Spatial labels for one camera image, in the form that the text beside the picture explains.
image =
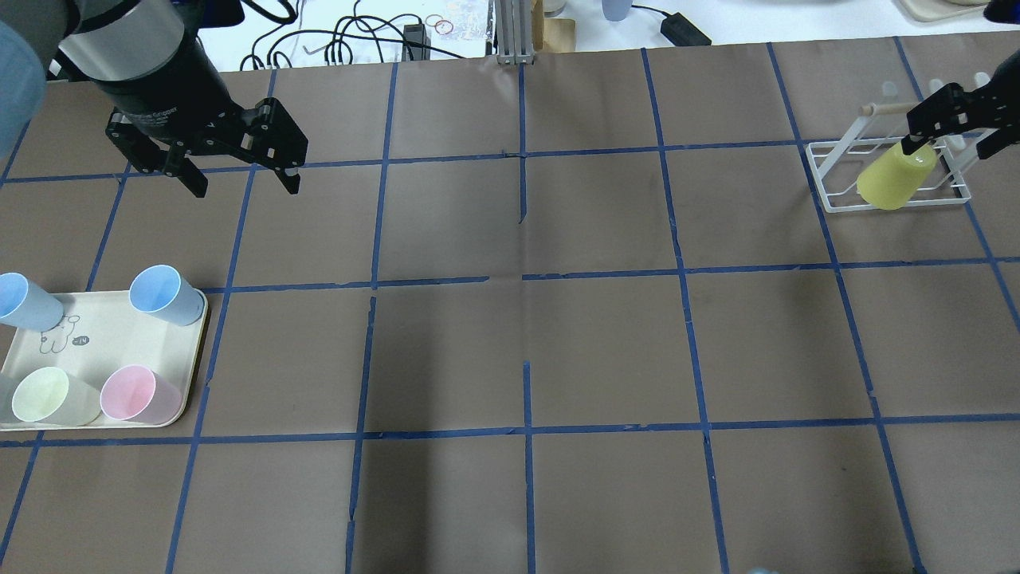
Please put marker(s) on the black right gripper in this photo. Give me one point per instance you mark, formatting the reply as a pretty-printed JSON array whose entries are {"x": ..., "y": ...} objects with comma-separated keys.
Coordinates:
[{"x": 950, "y": 112}]

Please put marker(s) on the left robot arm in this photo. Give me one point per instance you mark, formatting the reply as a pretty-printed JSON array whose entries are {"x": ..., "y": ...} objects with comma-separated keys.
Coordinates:
[{"x": 96, "y": 38}]

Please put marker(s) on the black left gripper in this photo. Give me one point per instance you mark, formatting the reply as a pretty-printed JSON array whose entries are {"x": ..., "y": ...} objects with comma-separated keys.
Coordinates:
[{"x": 163, "y": 86}]

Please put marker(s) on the cream serving tray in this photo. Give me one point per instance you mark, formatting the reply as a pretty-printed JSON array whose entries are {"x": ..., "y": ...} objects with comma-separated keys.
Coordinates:
[{"x": 100, "y": 333}]

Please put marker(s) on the white wire cup rack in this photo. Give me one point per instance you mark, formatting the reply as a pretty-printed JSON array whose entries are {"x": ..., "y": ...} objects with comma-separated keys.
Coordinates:
[{"x": 835, "y": 165}]

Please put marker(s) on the yellow plastic cup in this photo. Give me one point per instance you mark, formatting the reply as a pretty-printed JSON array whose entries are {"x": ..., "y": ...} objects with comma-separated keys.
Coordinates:
[{"x": 891, "y": 181}]

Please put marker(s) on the pale green plastic cup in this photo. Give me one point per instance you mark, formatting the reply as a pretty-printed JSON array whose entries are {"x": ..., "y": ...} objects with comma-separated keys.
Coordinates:
[{"x": 53, "y": 396}]

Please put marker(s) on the blue cup near tray corner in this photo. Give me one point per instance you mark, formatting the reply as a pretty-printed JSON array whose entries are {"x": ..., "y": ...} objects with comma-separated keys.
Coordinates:
[{"x": 162, "y": 292}]

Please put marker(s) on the black power adapter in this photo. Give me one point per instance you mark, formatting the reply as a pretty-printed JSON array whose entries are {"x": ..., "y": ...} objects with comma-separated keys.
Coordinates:
[{"x": 680, "y": 32}]

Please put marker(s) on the pink plastic cup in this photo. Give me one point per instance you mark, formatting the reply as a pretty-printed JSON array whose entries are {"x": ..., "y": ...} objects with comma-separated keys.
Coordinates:
[{"x": 138, "y": 394}]

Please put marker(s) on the light blue outer cup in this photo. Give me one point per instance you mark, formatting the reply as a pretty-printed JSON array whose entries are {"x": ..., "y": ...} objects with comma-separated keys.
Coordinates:
[{"x": 25, "y": 305}]

